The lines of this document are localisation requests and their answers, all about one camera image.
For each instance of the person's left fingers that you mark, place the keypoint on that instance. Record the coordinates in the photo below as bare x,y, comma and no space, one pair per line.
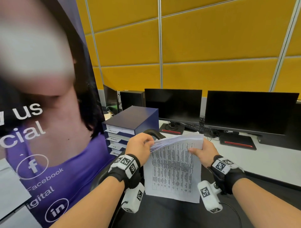
148,142

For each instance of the person's left hand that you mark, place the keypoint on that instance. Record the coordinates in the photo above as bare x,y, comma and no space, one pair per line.
137,146

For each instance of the person's left forearm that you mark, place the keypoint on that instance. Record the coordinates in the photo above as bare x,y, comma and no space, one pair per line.
94,202

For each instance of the purple roll-up banner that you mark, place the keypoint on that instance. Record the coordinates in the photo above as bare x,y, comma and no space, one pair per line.
58,141

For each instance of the white flat panel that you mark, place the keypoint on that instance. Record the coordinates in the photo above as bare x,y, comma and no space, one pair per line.
10,188

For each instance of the black office chair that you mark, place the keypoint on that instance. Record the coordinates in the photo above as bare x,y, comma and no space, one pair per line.
105,178

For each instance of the small black monitor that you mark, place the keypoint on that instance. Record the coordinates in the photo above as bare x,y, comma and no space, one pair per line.
110,98

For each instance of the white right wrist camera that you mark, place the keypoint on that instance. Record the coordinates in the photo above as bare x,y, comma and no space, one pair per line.
208,196

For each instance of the black desktop computer tower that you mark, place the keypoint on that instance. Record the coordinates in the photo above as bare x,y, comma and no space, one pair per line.
131,99

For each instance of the person's right thumb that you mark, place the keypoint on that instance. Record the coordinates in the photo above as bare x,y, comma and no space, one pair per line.
195,150

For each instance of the stack of printed paper sheets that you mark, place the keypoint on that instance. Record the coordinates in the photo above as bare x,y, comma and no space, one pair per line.
174,169

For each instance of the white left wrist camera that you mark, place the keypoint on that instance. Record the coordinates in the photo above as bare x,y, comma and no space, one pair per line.
134,198

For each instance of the black computer monitor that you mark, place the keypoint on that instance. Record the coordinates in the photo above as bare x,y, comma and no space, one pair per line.
172,105
249,112

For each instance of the black right wristband with markers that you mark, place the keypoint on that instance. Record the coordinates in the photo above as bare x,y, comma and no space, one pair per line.
225,172

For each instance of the navy blue drawer organiser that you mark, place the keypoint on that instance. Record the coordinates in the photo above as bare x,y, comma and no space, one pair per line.
131,122

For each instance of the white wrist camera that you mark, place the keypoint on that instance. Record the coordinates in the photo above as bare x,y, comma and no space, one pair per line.
134,198
208,196

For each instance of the person's right forearm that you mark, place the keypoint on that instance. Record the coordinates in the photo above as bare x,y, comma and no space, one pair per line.
263,202

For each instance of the black wristband with markers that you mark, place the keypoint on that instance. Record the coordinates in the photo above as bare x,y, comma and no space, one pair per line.
225,172
124,168

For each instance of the person's right hand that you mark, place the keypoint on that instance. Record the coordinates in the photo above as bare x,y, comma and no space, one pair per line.
208,152

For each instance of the black left wristband with markers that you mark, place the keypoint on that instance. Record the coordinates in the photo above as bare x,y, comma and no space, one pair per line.
124,168

